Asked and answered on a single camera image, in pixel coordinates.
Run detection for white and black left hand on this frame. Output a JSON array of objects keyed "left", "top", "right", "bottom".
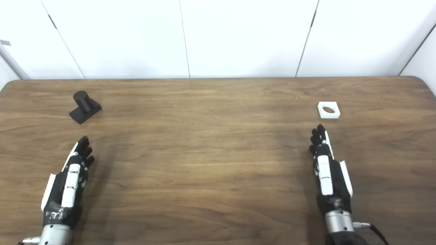
[{"left": 41, "top": 136, "right": 95, "bottom": 228}]

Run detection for white and black right hand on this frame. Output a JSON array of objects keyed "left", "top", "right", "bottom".
[{"left": 309, "top": 124, "right": 353, "bottom": 215}]

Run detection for white square piece with hole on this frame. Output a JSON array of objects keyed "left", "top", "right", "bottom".
[{"left": 317, "top": 101, "right": 341, "bottom": 119}]

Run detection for black peg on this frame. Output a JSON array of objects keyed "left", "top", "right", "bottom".
[{"left": 69, "top": 91, "right": 102, "bottom": 125}]

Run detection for grey corner pole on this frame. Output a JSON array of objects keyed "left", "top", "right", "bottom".
[{"left": 0, "top": 44, "right": 30, "bottom": 80}]

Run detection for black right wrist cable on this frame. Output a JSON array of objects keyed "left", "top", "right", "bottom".
[{"left": 353, "top": 222, "right": 389, "bottom": 245}]

